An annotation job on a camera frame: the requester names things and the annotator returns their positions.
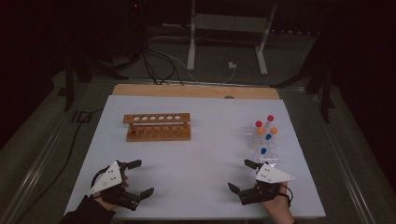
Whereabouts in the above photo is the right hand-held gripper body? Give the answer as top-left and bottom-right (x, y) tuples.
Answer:
(237, 162), (295, 206)

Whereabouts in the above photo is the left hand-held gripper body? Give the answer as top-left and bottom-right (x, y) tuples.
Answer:
(89, 160), (143, 212)

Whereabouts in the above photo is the clear plastic test tube rack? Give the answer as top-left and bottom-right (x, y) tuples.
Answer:
(247, 122), (280, 166)

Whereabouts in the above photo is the wooden test tube rack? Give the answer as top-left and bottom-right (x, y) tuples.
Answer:
(122, 112), (191, 143)

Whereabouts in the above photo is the person's left hand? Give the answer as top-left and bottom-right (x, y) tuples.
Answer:
(92, 173), (130, 213)

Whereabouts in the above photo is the person's right hand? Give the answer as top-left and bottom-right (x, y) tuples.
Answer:
(261, 183), (295, 224)

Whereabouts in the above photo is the white table mat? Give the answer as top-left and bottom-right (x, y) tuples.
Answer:
(64, 94), (327, 220)

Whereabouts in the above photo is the black stand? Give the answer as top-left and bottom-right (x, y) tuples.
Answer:
(270, 60), (338, 124)
(57, 52), (129, 112)

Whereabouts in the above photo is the white metal stand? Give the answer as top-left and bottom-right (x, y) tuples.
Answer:
(186, 0), (278, 77)

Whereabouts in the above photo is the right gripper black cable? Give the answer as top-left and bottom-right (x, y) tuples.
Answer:
(278, 186), (294, 208)

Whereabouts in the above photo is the black floor cable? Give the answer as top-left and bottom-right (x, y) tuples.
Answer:
(13, 106), (106, 224)

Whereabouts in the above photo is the black floor bracket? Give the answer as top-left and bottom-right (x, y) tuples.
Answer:
(71, 110), (93, 124)

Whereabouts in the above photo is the metal frame rail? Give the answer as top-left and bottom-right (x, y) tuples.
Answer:
(306, 90), (376, 224)
(0, 80), (94, 224)

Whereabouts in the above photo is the white cable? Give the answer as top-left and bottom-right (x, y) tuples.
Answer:
(148, 35), (237, 85)

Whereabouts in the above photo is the bundle of black cables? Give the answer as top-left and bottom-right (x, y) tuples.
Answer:
(138, 43), (185, 86)

